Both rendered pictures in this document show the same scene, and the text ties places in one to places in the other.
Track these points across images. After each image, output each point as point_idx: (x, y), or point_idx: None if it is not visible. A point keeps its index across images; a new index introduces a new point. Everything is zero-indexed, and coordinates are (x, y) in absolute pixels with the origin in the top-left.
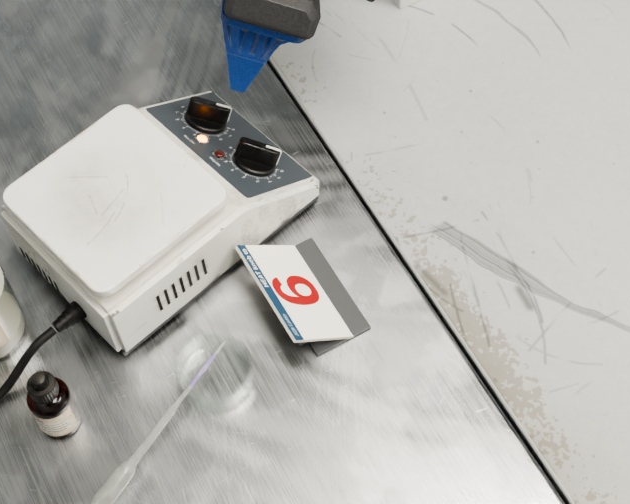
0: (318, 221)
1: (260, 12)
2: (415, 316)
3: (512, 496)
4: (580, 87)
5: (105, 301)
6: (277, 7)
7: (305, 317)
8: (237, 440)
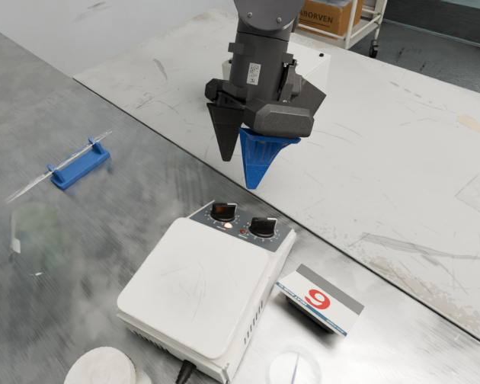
0: (299, 252)
1: (280, 123)
2: (382, 290)
3: None
4: (380, 152)
5: (217, 360)
6: (290, 116)
7: (335, 316)
8: None
